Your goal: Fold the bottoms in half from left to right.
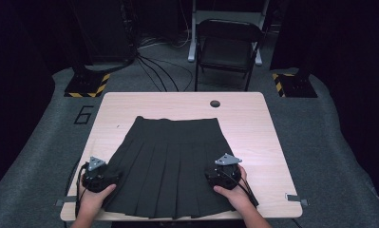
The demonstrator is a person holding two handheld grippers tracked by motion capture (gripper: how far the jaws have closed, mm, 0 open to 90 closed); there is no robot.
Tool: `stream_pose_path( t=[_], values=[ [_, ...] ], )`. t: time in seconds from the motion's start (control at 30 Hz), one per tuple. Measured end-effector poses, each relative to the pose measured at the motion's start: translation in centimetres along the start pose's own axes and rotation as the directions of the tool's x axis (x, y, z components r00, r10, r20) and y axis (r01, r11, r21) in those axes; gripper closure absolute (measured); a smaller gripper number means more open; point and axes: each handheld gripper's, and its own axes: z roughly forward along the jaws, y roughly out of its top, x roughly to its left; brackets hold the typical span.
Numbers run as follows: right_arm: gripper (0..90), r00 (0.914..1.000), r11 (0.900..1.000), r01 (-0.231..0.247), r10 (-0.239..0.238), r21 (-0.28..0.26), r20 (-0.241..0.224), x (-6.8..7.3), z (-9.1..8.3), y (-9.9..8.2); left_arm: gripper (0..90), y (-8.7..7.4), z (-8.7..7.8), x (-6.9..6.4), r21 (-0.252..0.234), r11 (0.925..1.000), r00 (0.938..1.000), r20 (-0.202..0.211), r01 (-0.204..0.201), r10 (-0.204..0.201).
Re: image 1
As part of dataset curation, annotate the right hand-held gripper cable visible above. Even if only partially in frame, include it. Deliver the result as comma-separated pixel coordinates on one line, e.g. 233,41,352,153
223,172,260,209

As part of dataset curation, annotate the striped black stand base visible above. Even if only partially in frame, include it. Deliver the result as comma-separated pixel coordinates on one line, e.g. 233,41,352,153
271,67,318,99
64,64,111,99

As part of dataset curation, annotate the left hand-held gripper cable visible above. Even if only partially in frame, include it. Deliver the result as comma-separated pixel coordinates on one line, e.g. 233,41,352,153
74,162,90,218

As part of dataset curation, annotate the grey tape strip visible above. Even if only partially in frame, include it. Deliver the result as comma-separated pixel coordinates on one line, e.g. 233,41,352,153
285,193,310,207
54,195,79,208

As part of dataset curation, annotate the person's left hand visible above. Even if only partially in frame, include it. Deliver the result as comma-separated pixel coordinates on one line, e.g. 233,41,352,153
78,183,118,219

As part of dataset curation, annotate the bundle of black floor cables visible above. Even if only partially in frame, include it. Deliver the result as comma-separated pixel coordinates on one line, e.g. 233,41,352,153
135,47,195,93

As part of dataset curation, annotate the dark equipment cabinet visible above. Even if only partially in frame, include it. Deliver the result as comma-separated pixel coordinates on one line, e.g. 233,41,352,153
70,0,138,66

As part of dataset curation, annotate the black folding chair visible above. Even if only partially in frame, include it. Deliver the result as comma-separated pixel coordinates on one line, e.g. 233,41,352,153
194,18,265,92

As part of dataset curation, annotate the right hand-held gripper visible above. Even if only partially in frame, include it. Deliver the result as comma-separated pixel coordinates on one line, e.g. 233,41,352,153
204,153,243,191

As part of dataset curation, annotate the hand-held gripper cable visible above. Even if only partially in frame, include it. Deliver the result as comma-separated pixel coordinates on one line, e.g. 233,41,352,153
74,162,90,218
223,172,260,209

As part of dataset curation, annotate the black pleated skirt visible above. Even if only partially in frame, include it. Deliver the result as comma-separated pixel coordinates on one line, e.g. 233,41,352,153
102,115,242,220

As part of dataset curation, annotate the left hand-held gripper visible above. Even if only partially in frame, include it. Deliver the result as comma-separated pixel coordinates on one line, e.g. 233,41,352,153
81,156,121,194

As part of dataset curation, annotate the person's right hand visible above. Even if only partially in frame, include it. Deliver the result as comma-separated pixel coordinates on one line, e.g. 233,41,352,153
213,165,252,214

